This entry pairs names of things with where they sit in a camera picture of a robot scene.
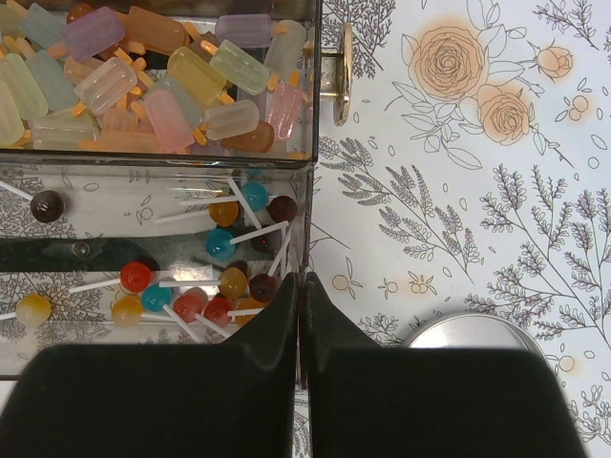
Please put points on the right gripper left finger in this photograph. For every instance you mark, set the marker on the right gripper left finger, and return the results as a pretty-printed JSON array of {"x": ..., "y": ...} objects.
[{"x": 231, "y": 399}]

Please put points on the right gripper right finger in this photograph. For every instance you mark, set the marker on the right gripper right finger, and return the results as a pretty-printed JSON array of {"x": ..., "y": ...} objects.
[{"x": 367, "y": 400}]

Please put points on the clear compartment candy box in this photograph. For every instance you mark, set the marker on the clear compartment candy box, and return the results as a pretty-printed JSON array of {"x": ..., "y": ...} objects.
[{"x": 147, "y": 150}]

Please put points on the round metal jar lid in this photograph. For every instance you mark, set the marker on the round metal jar lid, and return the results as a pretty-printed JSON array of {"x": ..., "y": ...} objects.
[{"x": 486, "y": 338}]

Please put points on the floral table mat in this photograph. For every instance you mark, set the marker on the floral table mat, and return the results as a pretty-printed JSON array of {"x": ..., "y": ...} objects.
[{"x": 473, "y": 175}]

